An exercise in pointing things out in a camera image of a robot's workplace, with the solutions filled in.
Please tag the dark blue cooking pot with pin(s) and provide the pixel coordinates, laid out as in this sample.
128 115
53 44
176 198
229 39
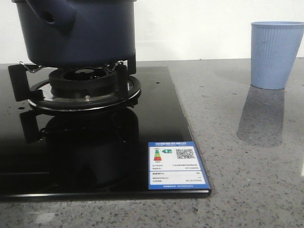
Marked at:
77 33

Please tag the blue energy label sticker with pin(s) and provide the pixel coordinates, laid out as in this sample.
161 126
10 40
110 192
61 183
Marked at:
175 166

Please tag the black glass gas stove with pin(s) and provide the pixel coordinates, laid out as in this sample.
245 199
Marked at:
96 154

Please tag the black metal pot support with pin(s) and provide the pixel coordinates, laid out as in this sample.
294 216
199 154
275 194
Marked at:
72 83

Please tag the light blue ribbed cup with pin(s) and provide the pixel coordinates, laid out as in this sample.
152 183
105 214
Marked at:
274 46

